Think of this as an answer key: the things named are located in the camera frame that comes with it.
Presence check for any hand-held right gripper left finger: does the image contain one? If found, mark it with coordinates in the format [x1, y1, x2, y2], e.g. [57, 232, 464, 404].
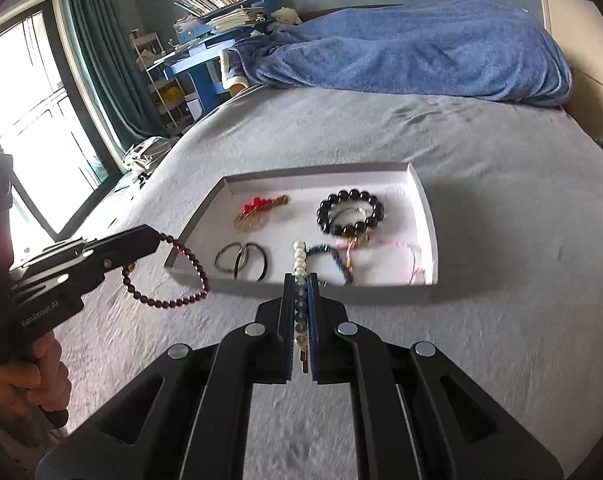
[34, 272, 302, 480]

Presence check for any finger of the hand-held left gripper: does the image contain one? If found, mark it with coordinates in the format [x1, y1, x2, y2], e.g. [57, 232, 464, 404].
[11, 243, 160, 306]
[18, 225, 161, 273]

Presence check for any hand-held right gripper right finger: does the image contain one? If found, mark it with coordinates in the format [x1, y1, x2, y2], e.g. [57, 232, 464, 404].
[306, 274, 565, 480]

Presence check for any white pearl bracelet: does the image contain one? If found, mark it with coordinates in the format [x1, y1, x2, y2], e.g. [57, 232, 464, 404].
[292, 241, 315, 376]

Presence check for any dark red bead bracelet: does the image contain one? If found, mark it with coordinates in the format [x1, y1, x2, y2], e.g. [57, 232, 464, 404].
[121, 232, 213, 309]

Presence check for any gold chain with red beads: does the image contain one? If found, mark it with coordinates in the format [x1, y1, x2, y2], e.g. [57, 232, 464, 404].
[234, 194, 290, 232]

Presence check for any white shallow tray box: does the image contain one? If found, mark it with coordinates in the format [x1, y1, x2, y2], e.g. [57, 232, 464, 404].
[162, 160, 439, 297]

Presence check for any person's left hand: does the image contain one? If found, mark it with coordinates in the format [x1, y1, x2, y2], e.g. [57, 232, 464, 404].
[0, 332, 73, 413]

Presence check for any white plastic object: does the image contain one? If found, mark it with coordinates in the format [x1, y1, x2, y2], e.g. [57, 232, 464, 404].
[124, 136, 177, 181]

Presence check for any window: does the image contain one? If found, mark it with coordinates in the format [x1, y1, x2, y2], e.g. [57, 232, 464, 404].
[0, 0, 117, 241]

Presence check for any white shelf rack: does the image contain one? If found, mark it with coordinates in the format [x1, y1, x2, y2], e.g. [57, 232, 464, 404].
[130, 29, 192, 136]

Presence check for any teal curtain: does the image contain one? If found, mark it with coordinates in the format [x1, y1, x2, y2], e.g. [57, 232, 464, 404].
[56, 0, 182, 138]

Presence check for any blue desk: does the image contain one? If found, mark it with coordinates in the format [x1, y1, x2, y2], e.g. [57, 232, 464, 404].
[146, 35, 277, 121]

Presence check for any grey bed cover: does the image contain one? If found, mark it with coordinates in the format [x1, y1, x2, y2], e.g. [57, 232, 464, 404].
[46, 82, 603, 480]

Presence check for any stack of papers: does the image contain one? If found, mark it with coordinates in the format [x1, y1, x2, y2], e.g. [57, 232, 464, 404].
[174, 7, 267, 37]

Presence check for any white plush toy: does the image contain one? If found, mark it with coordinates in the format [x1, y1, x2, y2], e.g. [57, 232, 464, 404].
[267, 6, 303, 33]

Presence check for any blue fleece blanket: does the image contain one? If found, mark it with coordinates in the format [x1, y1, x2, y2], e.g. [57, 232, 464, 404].
[220, 0, 573, 107]

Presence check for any beige padded headboard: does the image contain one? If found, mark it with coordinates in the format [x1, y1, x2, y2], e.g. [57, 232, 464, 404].
[531, 0, 603, 151]

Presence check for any thin wire bangle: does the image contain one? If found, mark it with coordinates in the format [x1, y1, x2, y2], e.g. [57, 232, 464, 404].
[234, 241, 270, 282]

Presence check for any dark teal bead bracelet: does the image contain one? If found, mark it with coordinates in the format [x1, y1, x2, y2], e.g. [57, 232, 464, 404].
[305, 243, 355, 287]

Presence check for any pink cord bracelet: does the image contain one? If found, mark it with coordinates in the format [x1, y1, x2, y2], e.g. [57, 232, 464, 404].
[335, 237, 426, 286]

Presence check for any thin grey ring bracelet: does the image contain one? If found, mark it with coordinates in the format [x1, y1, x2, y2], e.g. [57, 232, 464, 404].
[214, 242, 249, 275]

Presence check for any black bead bracelet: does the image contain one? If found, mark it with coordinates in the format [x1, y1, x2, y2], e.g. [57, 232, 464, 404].
[316, 188, 385, 238]

